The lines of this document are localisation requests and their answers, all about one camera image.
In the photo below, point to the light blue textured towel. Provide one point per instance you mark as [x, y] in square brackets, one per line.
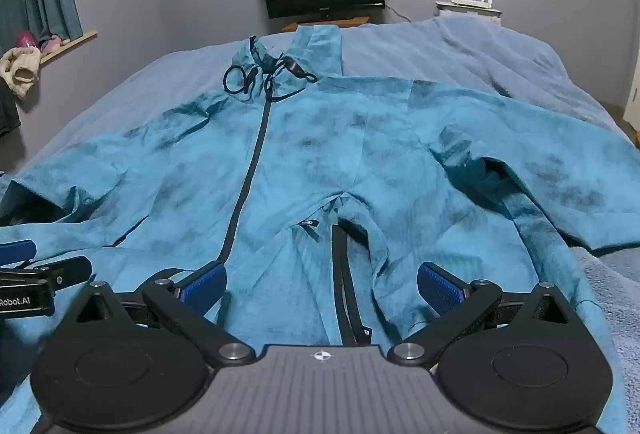
[612, 314]

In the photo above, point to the teal zip jacket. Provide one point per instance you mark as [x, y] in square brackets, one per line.
[300, 164]

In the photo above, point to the pink plush toy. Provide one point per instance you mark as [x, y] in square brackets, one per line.
[26, 39]

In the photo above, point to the cream fluffy cloth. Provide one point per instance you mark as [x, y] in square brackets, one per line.
[20, 69]

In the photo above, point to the wooden monitor stand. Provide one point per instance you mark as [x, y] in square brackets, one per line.
[325, 23]

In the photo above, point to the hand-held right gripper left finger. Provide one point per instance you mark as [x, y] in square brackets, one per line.
[205, 286]

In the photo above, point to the dark hanging clothing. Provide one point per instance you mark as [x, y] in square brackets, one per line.
[7, 109]

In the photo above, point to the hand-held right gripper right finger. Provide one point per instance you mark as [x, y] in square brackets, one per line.
[440, 286]

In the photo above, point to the wooden window sill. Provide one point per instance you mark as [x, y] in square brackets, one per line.
[75, 40]

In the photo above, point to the pink small toy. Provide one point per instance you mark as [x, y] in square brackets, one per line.
[52, 44]

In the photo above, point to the blue bed blanket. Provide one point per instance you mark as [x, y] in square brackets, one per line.
[450, 54]

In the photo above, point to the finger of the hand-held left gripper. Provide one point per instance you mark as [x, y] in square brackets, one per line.
[17, 251]
[60, 273]

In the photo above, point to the white small cabinet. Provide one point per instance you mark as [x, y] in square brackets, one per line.
[492, 17]

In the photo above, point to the pale wardrobe door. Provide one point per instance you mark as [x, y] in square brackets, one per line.
[633, 94]

